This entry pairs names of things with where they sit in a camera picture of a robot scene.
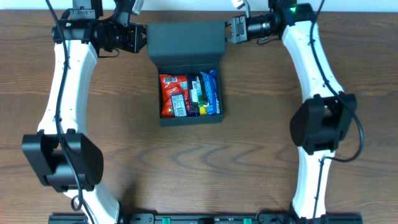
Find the red snack bag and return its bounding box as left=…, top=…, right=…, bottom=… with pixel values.
left=159, top=74, right=190, bottom=118

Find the yellow snack bag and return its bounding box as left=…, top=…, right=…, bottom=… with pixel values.
left=199, top=106, right=207, bottom=116

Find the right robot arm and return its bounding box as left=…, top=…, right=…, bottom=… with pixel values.
left=225, top=1, right=357, bottom=223

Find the green chocolate bar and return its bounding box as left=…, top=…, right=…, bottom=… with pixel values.
left=196, top=76, right=208, bottom=108

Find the blue Oreo cookie pack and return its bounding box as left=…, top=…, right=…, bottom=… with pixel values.
left=200, top=70, right=221, bottom=115

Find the black gift box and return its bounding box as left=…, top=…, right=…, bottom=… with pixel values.
left=146, top=20, right=227, bottom=128

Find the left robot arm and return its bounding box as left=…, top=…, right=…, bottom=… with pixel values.
left=21, top=0, right=146, bottom=223

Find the small dark blue packet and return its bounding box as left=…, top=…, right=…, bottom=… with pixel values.
left=170, top=93, right=187, bottom=117

